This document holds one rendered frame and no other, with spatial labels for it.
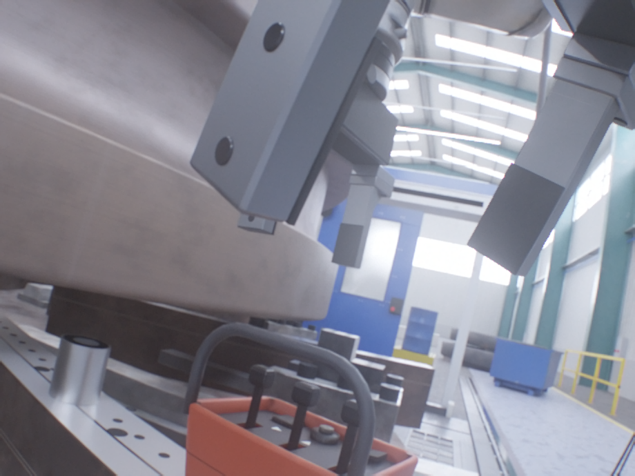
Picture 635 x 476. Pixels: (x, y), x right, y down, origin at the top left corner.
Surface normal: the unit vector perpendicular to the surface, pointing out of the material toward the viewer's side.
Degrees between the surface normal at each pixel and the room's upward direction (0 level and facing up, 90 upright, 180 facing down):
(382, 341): 90
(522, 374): 90
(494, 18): 180
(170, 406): 72
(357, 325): 90
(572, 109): 97
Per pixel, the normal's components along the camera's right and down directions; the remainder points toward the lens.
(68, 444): -0.57, -0.22
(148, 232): 0.81, 0.14
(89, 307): 0.15, -0.07
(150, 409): -0.22, -0.16
